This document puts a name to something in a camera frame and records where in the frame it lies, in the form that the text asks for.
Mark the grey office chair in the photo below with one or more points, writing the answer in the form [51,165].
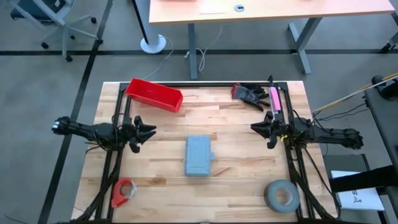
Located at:
[62,28]

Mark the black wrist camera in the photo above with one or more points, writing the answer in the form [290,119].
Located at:
[271,143]
[135,147]

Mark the small black clamp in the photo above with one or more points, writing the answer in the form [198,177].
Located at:
[271,81]

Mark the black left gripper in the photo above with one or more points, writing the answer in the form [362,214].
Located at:
[130,130]

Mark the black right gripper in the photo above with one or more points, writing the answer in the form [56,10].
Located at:
[280,127]

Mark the column with white round base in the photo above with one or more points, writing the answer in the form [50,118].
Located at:
[152,45]

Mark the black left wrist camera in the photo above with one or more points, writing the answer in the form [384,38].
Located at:
[135,147]

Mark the yellow pole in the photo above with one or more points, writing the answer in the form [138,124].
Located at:
[388,76]

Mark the grey plastic tool case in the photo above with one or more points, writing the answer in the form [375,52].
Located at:
[197,155]

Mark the black side table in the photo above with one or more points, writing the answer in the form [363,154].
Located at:
[385,124]

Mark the red plastic bin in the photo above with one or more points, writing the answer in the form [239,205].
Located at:
[152,93]

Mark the grey duct tape roll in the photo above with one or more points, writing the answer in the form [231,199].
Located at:
[272,199]

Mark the wooden desk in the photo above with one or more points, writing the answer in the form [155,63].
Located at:
[280,9]

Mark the white flat pad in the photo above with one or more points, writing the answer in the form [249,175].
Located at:
[211,9]

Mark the grey round desk grommet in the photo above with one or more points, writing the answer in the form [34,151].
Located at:
[239,8]

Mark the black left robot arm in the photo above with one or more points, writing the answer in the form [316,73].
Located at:
[90,132]

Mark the white pole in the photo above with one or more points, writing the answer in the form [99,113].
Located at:
[348,97]

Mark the red tape dispenser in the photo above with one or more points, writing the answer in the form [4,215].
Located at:
[118,194]

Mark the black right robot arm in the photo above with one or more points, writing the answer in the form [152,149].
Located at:
[329,135]

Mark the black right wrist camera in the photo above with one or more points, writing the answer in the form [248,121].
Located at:
[271,143]

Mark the black flat bar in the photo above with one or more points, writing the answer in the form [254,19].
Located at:
[360,180]

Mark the white printed paper sheet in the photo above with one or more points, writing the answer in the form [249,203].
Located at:
[360,199]

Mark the dark desk leg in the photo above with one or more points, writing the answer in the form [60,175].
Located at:
[390,45]

